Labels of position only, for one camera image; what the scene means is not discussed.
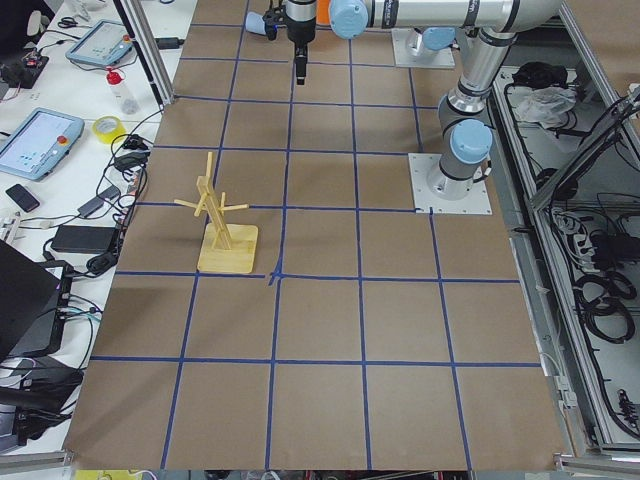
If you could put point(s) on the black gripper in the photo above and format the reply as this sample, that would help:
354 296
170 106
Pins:
300 29

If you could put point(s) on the light blue plastic cup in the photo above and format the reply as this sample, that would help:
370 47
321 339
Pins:
254 23

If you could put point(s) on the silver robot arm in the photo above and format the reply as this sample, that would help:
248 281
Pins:
430 39
467 141

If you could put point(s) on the wooden cup rack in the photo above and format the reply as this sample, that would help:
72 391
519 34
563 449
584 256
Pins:
226 247

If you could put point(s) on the red cap squeeze bottle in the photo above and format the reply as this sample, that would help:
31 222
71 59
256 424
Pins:
125 99

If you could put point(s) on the upper teach pendant tablet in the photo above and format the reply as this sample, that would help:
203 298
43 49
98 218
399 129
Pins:
103 45

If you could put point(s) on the teach pendant tablet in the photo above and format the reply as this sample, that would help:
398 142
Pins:
103 45
41 141

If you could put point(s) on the yellow tape roll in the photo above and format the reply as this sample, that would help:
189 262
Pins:
108 129

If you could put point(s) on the black scissors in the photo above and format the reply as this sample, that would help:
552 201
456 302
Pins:
67 22

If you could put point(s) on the crumpled white cloth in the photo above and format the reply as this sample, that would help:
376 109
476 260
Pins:
548 107

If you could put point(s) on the lower teach pendant tablet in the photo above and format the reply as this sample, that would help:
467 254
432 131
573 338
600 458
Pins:
41 141

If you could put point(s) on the black power adapter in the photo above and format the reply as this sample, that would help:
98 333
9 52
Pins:
83 239

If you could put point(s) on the black smartphone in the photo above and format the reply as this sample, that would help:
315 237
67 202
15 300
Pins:
22 198

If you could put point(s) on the black computer case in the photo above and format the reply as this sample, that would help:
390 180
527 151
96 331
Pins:
33 295

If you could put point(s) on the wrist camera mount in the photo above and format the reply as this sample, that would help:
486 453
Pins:
273 20

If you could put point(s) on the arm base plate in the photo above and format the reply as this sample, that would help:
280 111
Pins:
433 192
437 60

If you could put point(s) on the aluminium frame post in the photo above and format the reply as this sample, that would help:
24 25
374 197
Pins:
135 22

